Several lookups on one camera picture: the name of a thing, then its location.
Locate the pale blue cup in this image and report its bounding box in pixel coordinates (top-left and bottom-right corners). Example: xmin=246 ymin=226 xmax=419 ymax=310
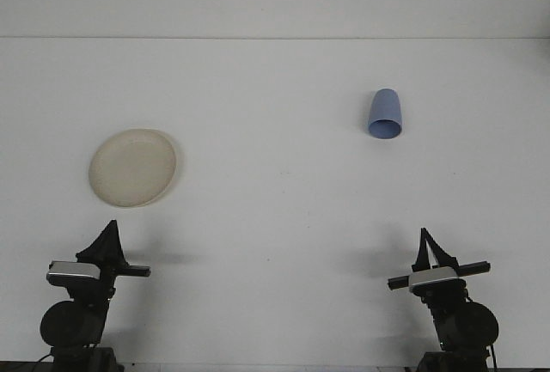
xmin=367 ymin=88 xmax=404 ymax=140

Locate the pale round plate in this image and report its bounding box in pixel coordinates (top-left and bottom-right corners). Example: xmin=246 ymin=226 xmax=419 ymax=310
xmin=88 ymin=128 xmax=180 ymax=209

